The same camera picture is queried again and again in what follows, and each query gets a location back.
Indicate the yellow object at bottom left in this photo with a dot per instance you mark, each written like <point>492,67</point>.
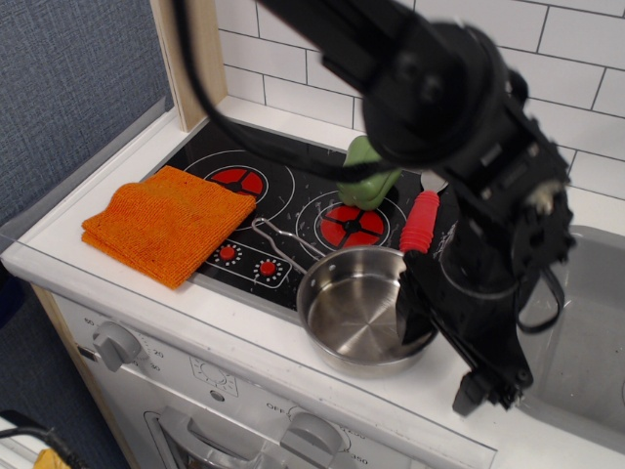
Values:
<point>50,459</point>

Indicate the grey oven knob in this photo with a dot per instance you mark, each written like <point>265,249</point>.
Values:
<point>312,438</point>

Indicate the green toy bell pepper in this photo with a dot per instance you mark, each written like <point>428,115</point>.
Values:
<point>369,193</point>

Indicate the wooden side post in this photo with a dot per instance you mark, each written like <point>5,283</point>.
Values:
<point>201,43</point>

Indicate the grey sink basin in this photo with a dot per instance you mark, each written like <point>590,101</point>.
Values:
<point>578,364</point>

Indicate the fork with red handle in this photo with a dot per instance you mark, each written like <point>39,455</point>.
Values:
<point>418,232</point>

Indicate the black toy stove top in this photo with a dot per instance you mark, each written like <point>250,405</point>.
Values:
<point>298,218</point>

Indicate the silver oven door handle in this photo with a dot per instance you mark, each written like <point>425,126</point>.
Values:
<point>190,451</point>

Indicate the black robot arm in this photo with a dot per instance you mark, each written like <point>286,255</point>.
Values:
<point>439,96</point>

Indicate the folded orange cloth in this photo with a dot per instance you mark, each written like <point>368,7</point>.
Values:
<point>166,226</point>

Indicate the grey timer knob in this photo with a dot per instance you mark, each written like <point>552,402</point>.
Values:
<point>115,345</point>

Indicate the stainless steel pot with handle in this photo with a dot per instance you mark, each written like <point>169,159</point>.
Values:
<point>346,303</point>

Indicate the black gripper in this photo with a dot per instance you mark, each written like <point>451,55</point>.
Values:
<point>468,294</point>

